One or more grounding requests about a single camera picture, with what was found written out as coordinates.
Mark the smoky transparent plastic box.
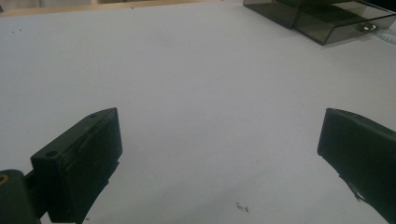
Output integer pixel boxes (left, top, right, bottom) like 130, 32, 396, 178
242, 0, 396, 47

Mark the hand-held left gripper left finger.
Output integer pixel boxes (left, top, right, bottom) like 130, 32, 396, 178
30, 107, 123, 224

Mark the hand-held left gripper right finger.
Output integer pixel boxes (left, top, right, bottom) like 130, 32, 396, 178
317, 107, 396, 224

